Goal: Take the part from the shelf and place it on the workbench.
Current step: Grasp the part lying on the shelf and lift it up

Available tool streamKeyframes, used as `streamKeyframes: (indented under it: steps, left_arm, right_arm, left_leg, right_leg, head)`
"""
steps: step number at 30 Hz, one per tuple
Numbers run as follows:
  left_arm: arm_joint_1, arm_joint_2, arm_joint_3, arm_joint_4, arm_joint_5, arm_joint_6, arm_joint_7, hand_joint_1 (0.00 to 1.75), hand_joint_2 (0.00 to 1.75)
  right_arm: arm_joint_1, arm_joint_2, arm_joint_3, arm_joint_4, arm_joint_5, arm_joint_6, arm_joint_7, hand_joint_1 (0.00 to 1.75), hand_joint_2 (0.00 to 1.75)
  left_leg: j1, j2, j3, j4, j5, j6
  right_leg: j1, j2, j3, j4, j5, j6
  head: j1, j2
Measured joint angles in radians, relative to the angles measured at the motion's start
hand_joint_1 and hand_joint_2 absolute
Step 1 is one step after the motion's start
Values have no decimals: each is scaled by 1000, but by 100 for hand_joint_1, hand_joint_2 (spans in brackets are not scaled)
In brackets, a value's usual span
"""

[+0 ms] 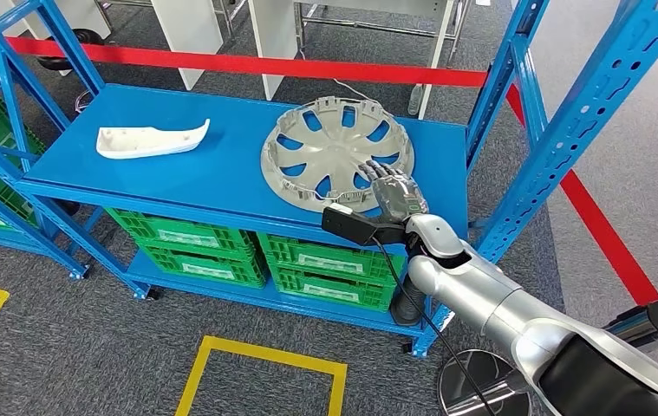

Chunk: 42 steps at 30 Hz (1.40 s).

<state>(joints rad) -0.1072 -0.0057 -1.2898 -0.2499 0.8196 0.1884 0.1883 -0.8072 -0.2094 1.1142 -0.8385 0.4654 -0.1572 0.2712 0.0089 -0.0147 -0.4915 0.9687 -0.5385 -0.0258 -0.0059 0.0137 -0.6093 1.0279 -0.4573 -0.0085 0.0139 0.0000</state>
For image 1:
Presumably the thin white cable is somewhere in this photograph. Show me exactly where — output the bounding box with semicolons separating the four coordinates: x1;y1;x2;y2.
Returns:
298;49;386;105

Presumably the black swivel stool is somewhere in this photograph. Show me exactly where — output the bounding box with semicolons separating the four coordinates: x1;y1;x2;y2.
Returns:
36;27;107;114

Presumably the grey plastic wheel cover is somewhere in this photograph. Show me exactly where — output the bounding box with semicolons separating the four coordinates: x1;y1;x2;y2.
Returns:
260;96;416;215

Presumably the chrome stanchion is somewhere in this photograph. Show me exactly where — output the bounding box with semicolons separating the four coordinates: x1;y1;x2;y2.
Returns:
439;300;658;416

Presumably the white table panel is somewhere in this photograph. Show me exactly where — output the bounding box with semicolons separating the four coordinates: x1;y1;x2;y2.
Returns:
246;0;302;102
150;0;225;92

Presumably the white cabinet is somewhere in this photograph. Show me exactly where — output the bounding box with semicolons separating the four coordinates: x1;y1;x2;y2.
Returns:
23;0;113;42

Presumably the black ribbed rubber boot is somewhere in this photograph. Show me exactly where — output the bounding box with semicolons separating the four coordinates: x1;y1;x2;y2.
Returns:
388;281;431;328

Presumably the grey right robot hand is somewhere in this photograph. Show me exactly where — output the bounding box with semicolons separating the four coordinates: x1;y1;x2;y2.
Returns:
357;159;430;225

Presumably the white plastic trim part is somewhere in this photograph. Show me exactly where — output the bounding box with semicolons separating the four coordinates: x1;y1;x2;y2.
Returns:
95;119;212;160

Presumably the black camera cable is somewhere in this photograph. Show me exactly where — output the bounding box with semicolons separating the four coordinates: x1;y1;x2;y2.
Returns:
372;237;498;416

